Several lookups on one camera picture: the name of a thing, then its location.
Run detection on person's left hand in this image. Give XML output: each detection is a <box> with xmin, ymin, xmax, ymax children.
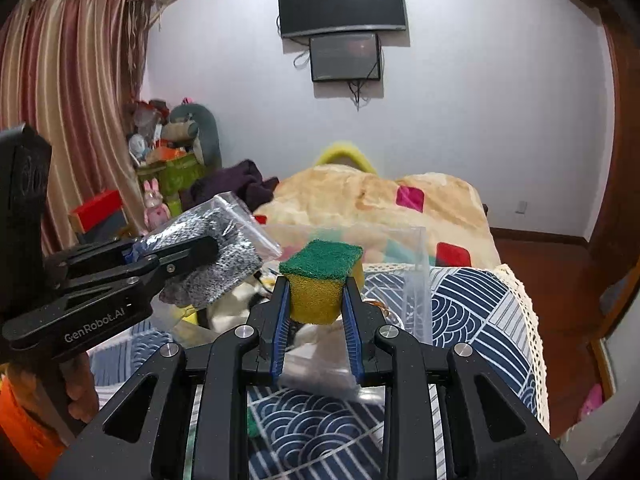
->
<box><xmin>60</xmin><ymin>352</ymin><xmax>101</xmax><ymax>435</ymax></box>

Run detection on yellow sponge with green pad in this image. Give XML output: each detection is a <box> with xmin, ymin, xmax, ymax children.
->
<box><xmin>278</xmin><ymin>239</ymin><xmax>365</xmax><ymax>326</ymax></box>

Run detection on clear plastic box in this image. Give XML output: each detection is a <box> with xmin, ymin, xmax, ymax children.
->
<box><xmin>207</xmin><ymin>224</ymin><xmax>433</xmax><ymax>402</ymax></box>

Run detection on brown wooden door frame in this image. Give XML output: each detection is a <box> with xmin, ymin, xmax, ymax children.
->
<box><xmin>582</xmin><ymin>7</ymin><xmax>640</xmax><ymax>286</ymax></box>

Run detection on small black wall monitor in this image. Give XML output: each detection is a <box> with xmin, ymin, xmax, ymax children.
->
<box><xmin>308</xmin><ymin>32</ymin><xmax>384</xmax><ymax>84</ymax></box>

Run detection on large black wall television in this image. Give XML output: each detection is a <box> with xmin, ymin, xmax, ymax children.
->
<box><xmin>277</xmin><ymin>0</ymin><xmax>407</xmax><ymax>40</ymax></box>

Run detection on blue wave pattern tablecloth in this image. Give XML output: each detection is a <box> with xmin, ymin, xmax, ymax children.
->
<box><xmin>87</xmin><ymin>261</ymin><xmax>552</xmax><ymax>480</ymax></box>

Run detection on person's left forearm orange sleeve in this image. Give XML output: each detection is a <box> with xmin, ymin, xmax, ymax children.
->
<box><xmin>0</xmin><ymin>374</ymin><xmax>67</xmax><ymax>479</ymax></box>

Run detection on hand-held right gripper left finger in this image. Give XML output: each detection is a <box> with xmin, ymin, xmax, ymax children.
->
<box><xmin>50</xmin><ymin>276</ymin><xmax>292</xmax><ymax>480</ymax></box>

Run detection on pink plastic object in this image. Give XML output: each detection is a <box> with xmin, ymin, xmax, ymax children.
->
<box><xmin>579</xmin><ymin>383</ymin><xmax>604</xmax><ymax>422</ymax></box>

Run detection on pink bunny toy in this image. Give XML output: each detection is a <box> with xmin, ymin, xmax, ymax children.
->
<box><xmin>142</xmin><ymin>179</ymin><xmax>172</xmax><ymax>235</ymax></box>

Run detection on dark purple clothing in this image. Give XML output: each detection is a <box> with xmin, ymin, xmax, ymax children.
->
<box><xmin>179</xmin><ymin>159</ymin><xmax>281</xmax><ymax>215</ymax></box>

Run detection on yellow cushion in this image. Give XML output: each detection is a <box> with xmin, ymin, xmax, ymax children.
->
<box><xmin>313</xmin><ymin>140</ymin><xmax>377</xmax><ymax>175</ymax></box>

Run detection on beige printed blanket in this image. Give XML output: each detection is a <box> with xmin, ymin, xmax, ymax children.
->
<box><xmin>252</xmin><ymin>164</ymin><xmax>502</xmax><ymax>270</ymax></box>

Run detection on black cables under monitor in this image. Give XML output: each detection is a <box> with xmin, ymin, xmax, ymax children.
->
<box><xmin>347</xmin><ymin>35</ymin><xmax>384</xmax><ymax>112</ymax></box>

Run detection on grey green plush toy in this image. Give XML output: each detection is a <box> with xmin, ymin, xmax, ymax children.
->
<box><xmin>166</xmin><ymin>102</ymin><xmax>224</xmax><ymax>170</ymax></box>

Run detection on red box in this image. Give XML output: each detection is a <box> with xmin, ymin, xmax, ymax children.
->
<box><xmin>68</xmin><ymin>189</ymin><xmax>127</xmax><ymax>249</ymax></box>

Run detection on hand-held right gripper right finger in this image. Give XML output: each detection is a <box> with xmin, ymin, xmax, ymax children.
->
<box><xmin>341</xmin><ymin>279</ymin><xmax>587</xmax><ymax>480</ymax></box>

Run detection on pile of small toys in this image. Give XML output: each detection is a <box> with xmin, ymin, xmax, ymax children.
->
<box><xmin>125</xmin><ymin>98</ymin><xmax>173</xmax><ymax>167</ymax></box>

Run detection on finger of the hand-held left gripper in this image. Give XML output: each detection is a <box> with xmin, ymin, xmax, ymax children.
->
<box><xmin>64</xmin><ymin>240</ymin><xmax>147</xmax><ymax>267</ymax></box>
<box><xmin>2</xmin><ymin>235</ymin><xmax>219</xmax><ymax>358</ymax></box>

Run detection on striped pink curtain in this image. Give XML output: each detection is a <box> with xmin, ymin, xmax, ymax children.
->
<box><xmin>0</xmin><ymin>0</ymin><xmax>157</xmax><ymax>257</ymax></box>

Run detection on silver scrubber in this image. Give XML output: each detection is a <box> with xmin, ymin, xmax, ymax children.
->
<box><xmin>137</xmin><ymin>192</ymin><xmax>283</xmax><ymax>311</ymax></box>

